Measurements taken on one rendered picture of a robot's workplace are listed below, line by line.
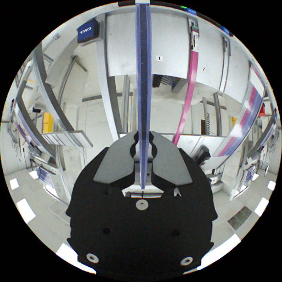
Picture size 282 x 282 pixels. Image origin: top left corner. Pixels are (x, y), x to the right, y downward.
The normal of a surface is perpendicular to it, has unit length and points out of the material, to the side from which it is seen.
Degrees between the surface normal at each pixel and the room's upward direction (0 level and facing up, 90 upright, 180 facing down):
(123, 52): 48
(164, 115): 90
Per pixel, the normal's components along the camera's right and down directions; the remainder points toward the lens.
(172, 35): -0.04, 0.73
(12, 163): 1.00, 0.02
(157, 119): -0.04, 0.07
